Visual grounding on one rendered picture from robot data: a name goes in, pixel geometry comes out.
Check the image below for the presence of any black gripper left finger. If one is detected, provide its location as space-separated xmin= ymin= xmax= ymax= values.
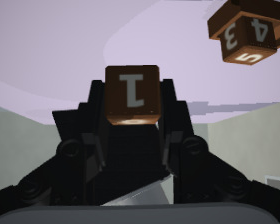
xmin=0 ymin=80 xmax=110 ymax=215

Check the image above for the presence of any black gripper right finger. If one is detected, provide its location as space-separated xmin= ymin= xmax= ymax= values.
xmin=158 ymin=79 xmax=280 ymax=224

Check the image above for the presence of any brown number cube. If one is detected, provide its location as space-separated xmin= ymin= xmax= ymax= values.
xmin=220 ymin=15 xmax=277 ymax=66
xmin=105 ymin=65 xmax=161 ymax=125

